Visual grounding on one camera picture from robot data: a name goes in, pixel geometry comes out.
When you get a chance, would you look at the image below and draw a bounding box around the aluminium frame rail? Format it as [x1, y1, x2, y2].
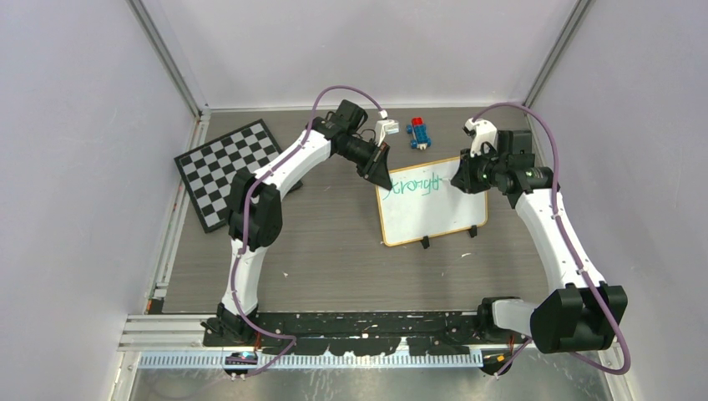
[117, 312, 622, 371]

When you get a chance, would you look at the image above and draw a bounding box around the yellow framed whiteboard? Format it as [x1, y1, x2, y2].
[376, 158, 488, 246]

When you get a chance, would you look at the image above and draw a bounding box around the blue red toy car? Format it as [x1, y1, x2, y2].
[406, 117, 432, 150]

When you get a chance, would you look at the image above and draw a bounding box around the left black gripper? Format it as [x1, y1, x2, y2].
[338, 137, 393, 191]

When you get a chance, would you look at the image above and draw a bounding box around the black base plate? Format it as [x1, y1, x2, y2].
[201, 311, 532, 358]

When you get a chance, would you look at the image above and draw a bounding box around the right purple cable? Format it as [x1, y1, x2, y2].
[470, 102, 633, 379]

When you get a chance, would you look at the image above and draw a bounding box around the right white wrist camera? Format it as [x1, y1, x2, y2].
[463, 119, 498, 158]

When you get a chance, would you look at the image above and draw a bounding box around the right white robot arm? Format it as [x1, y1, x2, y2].
[451, 128, 628, 353]

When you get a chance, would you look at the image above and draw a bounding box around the black white checkerboard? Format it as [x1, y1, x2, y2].
[174, 119, 281, 233]

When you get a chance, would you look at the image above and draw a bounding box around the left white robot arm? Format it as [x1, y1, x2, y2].
[215, 100, 400, 346]

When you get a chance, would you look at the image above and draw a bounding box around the purple cable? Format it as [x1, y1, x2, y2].
[470, 102, 633, 379]
[229, 84, 387, 378]

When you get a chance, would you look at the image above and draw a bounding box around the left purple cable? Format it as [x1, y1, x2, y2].
[229, 84, 387, 378]

